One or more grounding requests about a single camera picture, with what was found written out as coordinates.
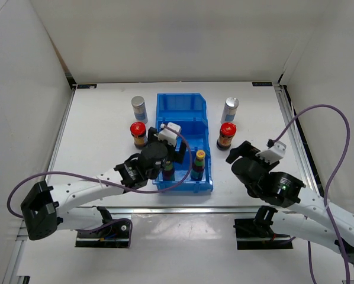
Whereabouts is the black corner label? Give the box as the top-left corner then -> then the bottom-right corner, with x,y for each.
76,84 -> 97,89
252,82 -> 273,87

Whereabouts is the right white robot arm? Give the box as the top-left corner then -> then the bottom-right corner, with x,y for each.
226,141 -> 354,265

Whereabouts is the right black corner label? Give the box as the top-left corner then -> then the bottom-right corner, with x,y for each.
252,82 -> 273,87

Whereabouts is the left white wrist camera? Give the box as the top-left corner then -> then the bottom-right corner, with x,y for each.
157,122 -> 181,147

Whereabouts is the blue three-compartment plastic bin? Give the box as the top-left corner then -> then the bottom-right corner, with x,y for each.
155,93 -> 213,193

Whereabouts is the purple cable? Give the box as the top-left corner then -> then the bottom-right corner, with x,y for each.
267,104 -> 352,284
7,125 -> 194,220

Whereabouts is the red-capped sauce jar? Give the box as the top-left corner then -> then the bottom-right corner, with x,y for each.
216,122 -> 237,150
130,121 -> 147,149

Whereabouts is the right silver-capped spice shaker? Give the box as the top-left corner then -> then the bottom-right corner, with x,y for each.
221,97 -> 239,124

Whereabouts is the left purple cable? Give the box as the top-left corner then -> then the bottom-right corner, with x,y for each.
7,125 -> 194,220

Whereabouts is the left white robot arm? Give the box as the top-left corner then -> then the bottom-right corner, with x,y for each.
20,122 -> 189,241

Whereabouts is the left red-capped sauce jar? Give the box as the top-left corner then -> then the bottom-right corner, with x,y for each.
130,121 -> 147,149

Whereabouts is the yellow-capped sauce bottle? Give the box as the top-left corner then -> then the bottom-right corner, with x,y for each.
162,160 -> 175,182
191,150 -> 206,180

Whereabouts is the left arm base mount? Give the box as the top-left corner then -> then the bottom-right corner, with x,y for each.
75,206 -> 133,249

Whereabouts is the left black corner label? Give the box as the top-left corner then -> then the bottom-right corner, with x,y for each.
76,84 -> 97,89

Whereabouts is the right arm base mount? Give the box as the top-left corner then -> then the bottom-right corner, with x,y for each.
233,206 -> 293,250

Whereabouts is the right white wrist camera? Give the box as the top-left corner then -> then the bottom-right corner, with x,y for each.
256,140 -> 287,164

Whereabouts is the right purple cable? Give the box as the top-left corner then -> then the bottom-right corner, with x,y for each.
267,104 -> 352,284

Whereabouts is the left silver-capped spice shaker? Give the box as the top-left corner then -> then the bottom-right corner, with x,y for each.
131,96 -> 148,124

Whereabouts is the right red-capped sauce jar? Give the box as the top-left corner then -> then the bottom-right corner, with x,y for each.
216,122 -> 237,150

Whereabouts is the silver-capped spice shaker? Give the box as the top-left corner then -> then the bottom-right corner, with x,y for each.
221,97 -> 239,124
131,96 -> 148,124

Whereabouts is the front aluminium rail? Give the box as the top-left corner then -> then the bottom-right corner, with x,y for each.
39,206 -> 298,214

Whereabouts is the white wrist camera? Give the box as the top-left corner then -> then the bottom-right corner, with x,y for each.
256,140 -> 287,164
157,122 -> 181,147

